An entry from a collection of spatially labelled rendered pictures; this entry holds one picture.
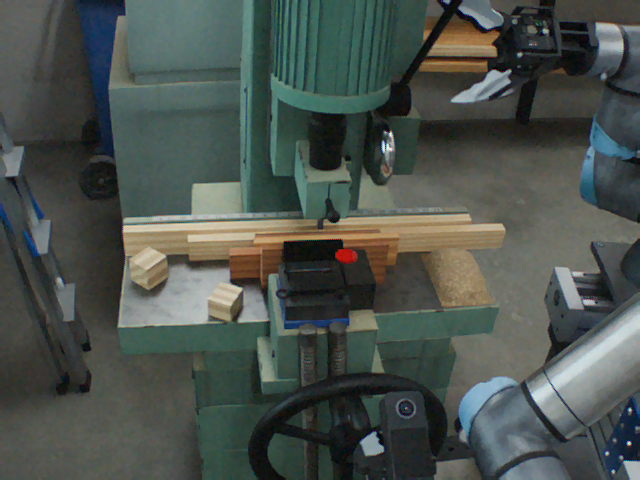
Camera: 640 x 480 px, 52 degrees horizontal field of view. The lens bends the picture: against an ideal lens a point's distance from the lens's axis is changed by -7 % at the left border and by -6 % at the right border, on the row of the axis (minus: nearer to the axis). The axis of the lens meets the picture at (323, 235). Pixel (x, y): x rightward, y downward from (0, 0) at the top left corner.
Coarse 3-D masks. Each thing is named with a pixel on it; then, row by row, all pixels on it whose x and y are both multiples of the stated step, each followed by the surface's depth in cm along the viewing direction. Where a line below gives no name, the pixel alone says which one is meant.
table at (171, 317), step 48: (144, 288) 107; (192, 288) 108; (384, 288) 111; (432, 288) 112; (144, 336) 101; (192, 336) 103; (240, 336) 104; (384, 336) 109; (432, 336) 111; (288, 384) 98
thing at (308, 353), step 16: (304, 336) 91; (336, 336) 92; (304, 352) 93; (336, 352) 94; (304, 368) 95; (336, 368) 95; (304, 384) 96; (336, 400) 99; (304, 416) 100; (304, 448) 104; (304, 464) 106
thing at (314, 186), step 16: (304, 144) 114; (304, 160) 109; (304, 176) 106; (320, 176) 105; (336, 176) 106; (304, 192) 107; (320, 192) 105; (336, 192) 106; (304, 208) 107; (320, 208) 107; (336, 208) 107
